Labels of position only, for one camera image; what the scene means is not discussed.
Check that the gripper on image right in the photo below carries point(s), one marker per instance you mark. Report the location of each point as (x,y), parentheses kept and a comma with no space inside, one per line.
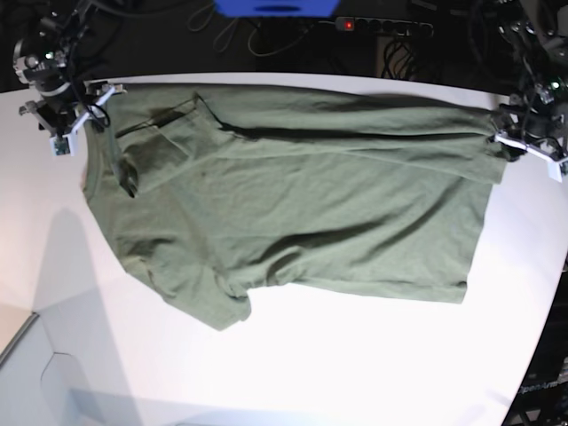
(539,130)

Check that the blue box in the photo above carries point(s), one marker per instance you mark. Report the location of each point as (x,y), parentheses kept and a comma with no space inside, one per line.
(276,8)

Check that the green t-shirt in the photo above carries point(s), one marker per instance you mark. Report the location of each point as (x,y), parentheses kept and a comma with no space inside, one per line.
(206,192)

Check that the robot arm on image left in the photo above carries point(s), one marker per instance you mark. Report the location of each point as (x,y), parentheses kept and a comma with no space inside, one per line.
(49,53)

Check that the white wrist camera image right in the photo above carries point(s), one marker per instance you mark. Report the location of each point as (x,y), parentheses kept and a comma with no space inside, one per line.
(557,170)

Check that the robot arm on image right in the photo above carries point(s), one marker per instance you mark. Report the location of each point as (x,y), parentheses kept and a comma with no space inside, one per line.
(522,46)

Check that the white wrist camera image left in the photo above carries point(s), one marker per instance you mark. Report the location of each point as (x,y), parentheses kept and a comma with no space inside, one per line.
(62,145)

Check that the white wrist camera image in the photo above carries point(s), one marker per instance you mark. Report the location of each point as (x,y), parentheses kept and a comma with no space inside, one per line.
(557,170)
(62,145)

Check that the black power strip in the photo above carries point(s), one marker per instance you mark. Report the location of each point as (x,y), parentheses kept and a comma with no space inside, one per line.
(381,27)

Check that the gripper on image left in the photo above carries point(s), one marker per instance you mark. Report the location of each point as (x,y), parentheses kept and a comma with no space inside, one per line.
(66,109)

